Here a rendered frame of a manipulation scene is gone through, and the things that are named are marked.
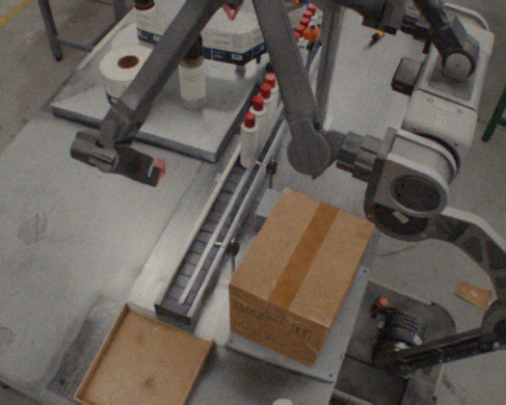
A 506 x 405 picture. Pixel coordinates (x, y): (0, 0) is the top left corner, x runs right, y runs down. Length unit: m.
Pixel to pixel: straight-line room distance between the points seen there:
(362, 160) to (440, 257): 1.80
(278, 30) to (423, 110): 0.30
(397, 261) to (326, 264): 1.42
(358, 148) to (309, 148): 0.08
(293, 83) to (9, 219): 1.10
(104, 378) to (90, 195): 0.61
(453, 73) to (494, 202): 2.01
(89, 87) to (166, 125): 0.38
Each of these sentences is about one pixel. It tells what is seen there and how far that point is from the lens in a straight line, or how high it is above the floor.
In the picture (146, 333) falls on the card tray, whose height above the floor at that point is 0.83.
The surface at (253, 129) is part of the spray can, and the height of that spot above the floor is 1.05.
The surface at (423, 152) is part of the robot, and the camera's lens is 0.94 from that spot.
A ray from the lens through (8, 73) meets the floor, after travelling 3.78.
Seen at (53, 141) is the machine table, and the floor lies 0.83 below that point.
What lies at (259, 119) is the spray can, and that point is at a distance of 1.61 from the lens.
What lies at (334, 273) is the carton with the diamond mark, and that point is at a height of 1.12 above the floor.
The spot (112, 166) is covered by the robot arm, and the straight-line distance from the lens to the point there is 1.13.
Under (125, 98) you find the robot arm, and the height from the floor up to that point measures 1.43.
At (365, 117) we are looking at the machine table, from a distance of 1.96.
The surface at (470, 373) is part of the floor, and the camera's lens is 2.48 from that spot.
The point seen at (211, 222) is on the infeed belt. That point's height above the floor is 0.88.
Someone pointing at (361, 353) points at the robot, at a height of 0.26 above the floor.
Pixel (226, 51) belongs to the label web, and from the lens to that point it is 1.95.
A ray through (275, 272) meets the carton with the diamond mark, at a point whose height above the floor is 1.12.
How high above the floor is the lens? 2.16
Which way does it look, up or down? 53 degrees down
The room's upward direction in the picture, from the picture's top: 2 degrees clockwise
